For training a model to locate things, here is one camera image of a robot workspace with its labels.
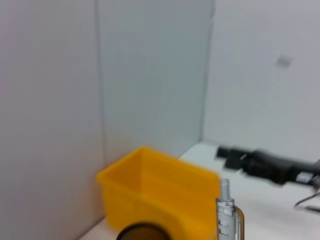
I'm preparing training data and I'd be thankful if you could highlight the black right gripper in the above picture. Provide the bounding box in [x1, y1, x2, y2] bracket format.
[215, 144, 320, 187]

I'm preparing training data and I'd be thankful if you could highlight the silver white pen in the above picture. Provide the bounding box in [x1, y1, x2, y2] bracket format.
[215, 178, 246, 240]

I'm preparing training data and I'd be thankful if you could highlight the black mesh pen cup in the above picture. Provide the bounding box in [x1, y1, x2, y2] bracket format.
[117, 221, 174, 240]

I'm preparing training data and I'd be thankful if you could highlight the yellow plastic storage bin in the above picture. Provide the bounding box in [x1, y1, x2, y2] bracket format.
[95, 145, 222, 240]

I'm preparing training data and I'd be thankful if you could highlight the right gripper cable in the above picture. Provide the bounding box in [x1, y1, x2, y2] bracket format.
[293, 174, 320, 214]

